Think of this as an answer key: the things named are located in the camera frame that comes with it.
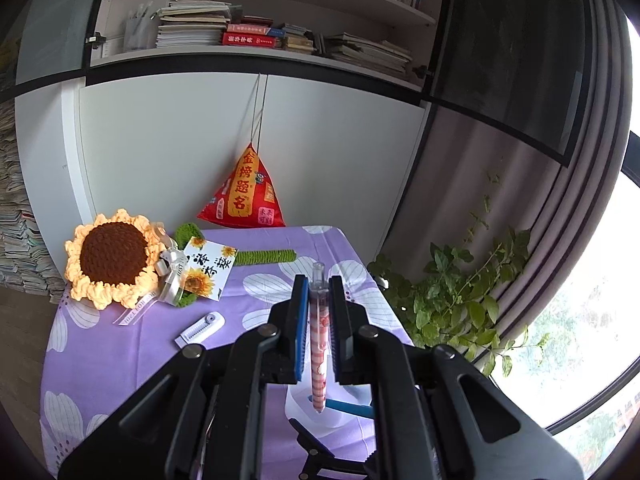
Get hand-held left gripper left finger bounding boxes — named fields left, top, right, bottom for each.
left=57, top=275, right=311, bottom=480

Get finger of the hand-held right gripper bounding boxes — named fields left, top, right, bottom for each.
left=289, top=417, right=368, bottom=480

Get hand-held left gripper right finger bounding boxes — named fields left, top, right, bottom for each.
left=327, top=275, right=585, bottom=480

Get red checkered pen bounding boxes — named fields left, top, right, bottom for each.
left=308, top=261, right=332, bottom=415

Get blue pen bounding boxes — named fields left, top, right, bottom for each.
left=306, top=395, right=375, bottom=419

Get white correction tape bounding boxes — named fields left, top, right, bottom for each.
left=174, top=311, right=224, bottom=348

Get sunflower print card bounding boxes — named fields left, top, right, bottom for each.
left=176, top=239, right=238, bottom=302

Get green leafy plant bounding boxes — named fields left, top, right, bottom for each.
left=367, top=172, right=551, bottom=378

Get crochet sunflower with ribbon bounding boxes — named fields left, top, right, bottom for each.
left=117, top=222, right=187, bottom=326

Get red triangular pouch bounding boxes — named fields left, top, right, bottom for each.
left=196, top=72, right=287, bottom=229

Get purple floral tablecloth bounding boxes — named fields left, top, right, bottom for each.
left=40, top=225, right=416, bottom=480

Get grey pink curtain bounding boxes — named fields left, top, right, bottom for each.
left=380, top=0, right=632, bottom=376

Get white bookshelf cabinet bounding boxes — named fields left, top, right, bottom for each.
left=15, top=0, right=446, bottom=281

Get stack of worn books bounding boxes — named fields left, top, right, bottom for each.
left=325, top=32, right=414, bottom=79

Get pile of stacked papers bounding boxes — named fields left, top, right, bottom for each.
left=0, top=85, right=67, bottom=306

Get red thick books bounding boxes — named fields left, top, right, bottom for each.
left=221, top=17, right=287, bottom=50

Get stack of pale books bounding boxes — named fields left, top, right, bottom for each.
left=155, top=0, right=233, bottom=49

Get clear shelf pen holder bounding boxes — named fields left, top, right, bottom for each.
left=123, top=2, right=159, bottom=52

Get dark glass cabinet door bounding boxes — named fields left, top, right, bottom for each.
left=422, top=0, right=586, bottom=168
left=15, top=0, right=113, bottom=86

